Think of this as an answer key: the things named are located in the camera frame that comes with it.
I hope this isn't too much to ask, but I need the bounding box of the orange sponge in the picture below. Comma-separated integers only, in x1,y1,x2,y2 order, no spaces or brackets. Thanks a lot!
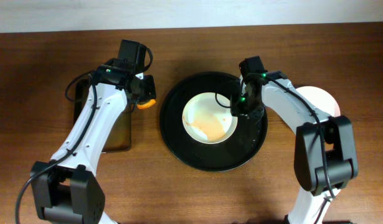
136,99,156,110

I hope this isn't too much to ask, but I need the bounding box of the white plate top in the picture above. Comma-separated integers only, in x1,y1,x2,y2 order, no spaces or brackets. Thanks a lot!
182,92,238,144

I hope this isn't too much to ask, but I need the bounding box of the white plate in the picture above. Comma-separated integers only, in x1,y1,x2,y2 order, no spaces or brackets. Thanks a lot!
182,92,238,144
296,86,341,117

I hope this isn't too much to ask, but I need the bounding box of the white plate bottom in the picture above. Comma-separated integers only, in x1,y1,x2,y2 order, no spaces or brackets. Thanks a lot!
296,86,341,117

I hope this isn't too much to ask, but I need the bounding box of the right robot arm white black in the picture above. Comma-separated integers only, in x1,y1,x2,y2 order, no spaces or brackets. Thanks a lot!
230,56,358,223

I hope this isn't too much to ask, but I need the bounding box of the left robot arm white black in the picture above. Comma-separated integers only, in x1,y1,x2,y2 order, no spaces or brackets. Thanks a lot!
14,40,156,224

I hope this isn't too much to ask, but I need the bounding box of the round black tray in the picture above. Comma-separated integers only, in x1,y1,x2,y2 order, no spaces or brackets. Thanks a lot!
159,72,268,172

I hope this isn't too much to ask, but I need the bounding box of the black rectangular tray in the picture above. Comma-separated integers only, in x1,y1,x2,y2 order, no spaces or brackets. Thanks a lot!
73,78,131,153

